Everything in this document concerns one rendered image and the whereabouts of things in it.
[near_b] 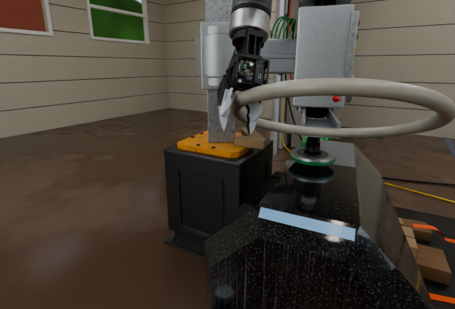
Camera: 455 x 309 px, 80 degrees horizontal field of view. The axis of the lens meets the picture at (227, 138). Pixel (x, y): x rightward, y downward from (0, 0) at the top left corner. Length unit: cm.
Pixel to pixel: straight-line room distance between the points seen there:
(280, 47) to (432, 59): 471
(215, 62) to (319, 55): 72
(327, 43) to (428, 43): 512
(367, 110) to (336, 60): 515
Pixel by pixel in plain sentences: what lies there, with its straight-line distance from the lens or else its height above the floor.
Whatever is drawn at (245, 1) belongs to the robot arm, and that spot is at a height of 143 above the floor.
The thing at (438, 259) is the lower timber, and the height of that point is 11.
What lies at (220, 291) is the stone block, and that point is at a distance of 121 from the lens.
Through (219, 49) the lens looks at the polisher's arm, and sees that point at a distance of 174.
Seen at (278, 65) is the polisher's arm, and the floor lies 130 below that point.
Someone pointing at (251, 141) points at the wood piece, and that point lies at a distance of 177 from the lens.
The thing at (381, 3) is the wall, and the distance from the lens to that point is 642.
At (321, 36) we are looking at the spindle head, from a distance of 127.
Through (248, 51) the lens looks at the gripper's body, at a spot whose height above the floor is 133.
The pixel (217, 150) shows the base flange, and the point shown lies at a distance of 173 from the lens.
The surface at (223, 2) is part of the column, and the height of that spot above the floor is 168.
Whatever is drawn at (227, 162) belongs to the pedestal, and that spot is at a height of 73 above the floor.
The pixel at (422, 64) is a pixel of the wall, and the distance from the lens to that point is 631.
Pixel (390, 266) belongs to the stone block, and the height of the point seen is 71.
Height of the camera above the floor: 130
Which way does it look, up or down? 15 degrees down
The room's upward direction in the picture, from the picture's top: straight up
